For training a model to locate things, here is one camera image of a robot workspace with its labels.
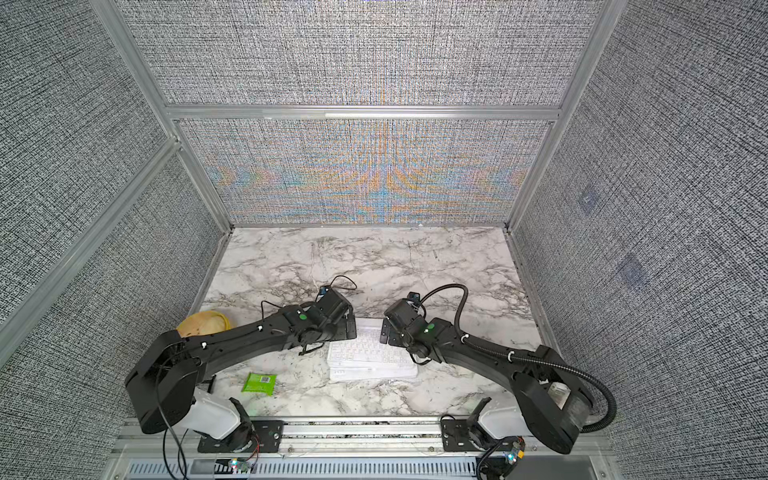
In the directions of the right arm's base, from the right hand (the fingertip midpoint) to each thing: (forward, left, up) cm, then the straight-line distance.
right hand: (395, 325), depth 86 cm
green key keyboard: (-11, +6, -4) cm, 14 cm away
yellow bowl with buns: (+2, +57, -1) cm, 57 cm away
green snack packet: (-14, +38, -6) cm, 41 cm away
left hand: (0, +13, 0) cm, 13 cm away
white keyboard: (-5, +8, -4) cm, 10 cm away
